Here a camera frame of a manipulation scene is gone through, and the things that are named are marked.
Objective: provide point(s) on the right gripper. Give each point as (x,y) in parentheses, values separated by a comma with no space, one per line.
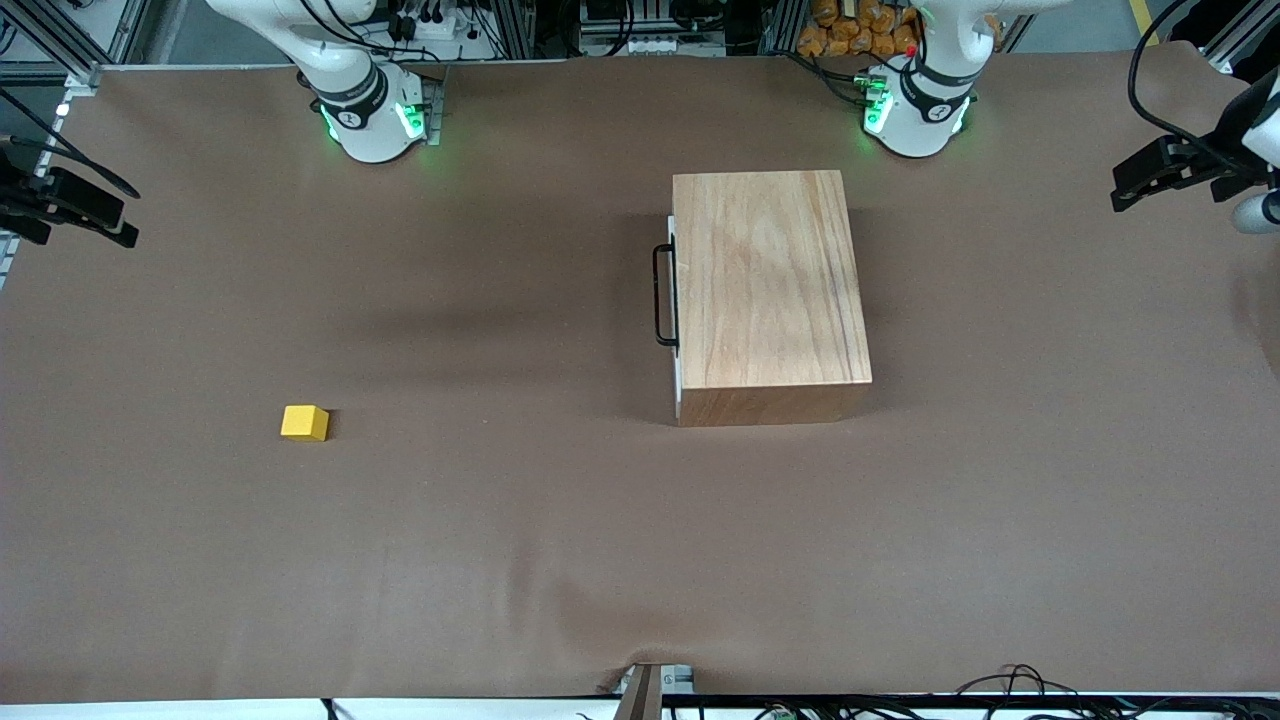
(30,196)

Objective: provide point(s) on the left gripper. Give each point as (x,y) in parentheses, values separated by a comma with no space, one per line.
(1197,163)

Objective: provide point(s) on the yellow wooden block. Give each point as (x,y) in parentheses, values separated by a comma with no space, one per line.
(300,422)

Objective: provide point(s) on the wooden drawer cabinet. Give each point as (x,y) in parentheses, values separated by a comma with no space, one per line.
(770,290)

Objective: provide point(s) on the bag of orange objects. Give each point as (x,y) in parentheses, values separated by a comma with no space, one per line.
(850,30)

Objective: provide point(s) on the white power strip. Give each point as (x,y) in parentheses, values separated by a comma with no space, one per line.
(430,25)

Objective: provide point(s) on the brown table cloth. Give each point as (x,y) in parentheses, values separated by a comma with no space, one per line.
(450,550)

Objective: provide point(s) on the aluminium frame profile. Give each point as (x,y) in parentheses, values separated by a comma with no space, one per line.
(50,40)
(1235,45)

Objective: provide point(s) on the metal table edge bracket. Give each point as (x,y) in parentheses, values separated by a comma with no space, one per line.
(650,690)

